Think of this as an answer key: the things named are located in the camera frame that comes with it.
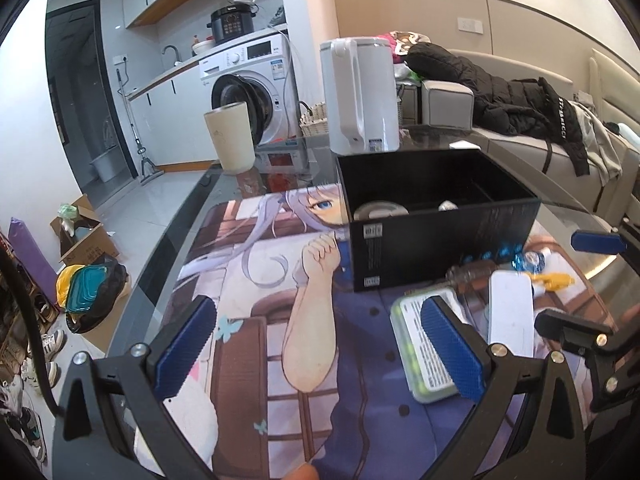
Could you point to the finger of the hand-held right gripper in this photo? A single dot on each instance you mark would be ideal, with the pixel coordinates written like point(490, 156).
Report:
point(570, 324)
point(597, 242)

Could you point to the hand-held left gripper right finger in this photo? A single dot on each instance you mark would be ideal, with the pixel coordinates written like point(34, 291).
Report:
point(452, 350)

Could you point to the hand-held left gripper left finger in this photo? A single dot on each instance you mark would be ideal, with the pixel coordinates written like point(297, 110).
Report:
point(185, 347)

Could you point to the green pill case white label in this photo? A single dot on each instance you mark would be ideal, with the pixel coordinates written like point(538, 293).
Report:
point(407, 330)

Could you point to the white rectangular case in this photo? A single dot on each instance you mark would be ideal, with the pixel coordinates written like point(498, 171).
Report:
point(510, 310)

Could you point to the black cardboard box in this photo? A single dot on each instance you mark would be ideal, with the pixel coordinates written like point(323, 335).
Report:
point(440, 245)

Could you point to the yellow plastic object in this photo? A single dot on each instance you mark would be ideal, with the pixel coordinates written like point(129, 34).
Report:
point(552, 281)

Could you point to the clear brown bottle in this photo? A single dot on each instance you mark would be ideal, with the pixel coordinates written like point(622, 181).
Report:
point(470, 274)

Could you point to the grey garment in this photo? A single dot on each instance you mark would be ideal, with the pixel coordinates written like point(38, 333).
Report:
point(600, 145)

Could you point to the printed desk mat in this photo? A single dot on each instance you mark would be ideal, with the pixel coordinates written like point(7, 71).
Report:
point(260, 280)

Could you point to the beige sofa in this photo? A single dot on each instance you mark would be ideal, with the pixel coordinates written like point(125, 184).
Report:
point(505, 152)

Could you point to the yellow bag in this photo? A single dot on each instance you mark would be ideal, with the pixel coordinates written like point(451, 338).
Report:
point(65, 285)

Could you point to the white sneaker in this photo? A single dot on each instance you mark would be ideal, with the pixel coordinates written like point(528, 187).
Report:
point(47, 345)

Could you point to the open cardboard box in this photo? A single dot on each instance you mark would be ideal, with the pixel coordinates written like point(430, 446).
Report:
point(90, 245)

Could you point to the small white object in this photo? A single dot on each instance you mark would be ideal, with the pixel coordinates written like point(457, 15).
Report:
point(447, 205)

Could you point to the purple rolled mat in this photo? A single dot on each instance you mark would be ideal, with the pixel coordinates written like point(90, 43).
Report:
point(32, 260)

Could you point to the black puffer jacket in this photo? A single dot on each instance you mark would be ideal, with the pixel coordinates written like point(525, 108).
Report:
point(500, 95)

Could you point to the white bucket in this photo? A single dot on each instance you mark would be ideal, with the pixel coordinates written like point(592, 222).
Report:
point(105, 167)

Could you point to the floor mop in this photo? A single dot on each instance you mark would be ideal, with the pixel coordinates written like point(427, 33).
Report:
point(137, 145)

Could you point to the beige tumbler cup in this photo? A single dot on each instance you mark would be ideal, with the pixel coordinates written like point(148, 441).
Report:
point(231, 135)

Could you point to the kitchen base cabinets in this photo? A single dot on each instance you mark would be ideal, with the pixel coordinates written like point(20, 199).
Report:
point(165, 110)

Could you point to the wicker basket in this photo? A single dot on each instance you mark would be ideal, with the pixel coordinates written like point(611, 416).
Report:
point(314, 121)

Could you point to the white electric kettle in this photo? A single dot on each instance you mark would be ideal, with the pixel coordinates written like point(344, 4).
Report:
point(367, 100)

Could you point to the patterned cloth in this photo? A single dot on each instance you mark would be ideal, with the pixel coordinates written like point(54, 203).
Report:
point(407, 40)

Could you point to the white washing machine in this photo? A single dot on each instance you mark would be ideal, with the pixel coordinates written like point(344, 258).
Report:
point(235, 65)

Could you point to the pink cloth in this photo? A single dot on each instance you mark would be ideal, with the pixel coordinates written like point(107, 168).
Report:
point(384, 39)

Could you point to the kitchen faucet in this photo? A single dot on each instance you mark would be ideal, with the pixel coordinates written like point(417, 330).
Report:
point(172, 52)

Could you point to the white bowl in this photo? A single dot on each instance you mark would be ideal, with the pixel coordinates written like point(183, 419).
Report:
point(202, 48)

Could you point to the black pressure cooker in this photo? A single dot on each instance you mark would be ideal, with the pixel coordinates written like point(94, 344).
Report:
point(231, 22)

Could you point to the white wall socket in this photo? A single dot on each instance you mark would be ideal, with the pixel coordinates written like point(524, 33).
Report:
point(470, 25)

